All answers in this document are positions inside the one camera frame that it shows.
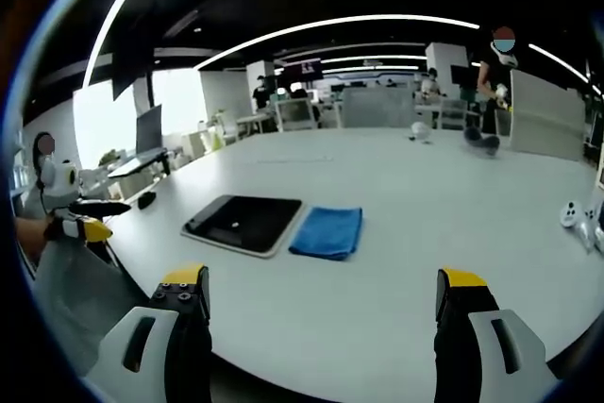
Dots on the blue cleaning cloth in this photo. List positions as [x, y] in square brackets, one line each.
[328, 233]

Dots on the dark blurred object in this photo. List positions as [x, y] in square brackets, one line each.
[481, 142]

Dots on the dark computer monitor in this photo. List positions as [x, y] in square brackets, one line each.
[149, 129]

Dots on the white game controller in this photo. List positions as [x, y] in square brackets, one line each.
[578, 221]

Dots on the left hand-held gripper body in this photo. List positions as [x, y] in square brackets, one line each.
[59, 181]

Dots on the white mesh office chair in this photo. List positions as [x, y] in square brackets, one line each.
[454, 114]
[296, 115]

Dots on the black tray white rim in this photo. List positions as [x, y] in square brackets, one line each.
[245, 223]

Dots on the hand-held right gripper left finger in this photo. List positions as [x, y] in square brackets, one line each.
[141, 351]

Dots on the white upright board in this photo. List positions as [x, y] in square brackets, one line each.
[547, 115]

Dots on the grey cloth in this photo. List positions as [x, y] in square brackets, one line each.
[80, 299]

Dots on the long curved ceiling light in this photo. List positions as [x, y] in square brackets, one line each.
[111, 21]
[330, 25]

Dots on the wall screen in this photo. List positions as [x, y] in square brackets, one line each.
[304, 70]

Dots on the grey partition panel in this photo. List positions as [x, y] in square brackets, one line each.
[377, 108]

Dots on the small black pouch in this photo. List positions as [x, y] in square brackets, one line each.
[146, 200]

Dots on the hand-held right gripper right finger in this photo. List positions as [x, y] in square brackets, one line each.
[500, 356]

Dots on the white round object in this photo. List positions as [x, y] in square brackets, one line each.
[420, 131]

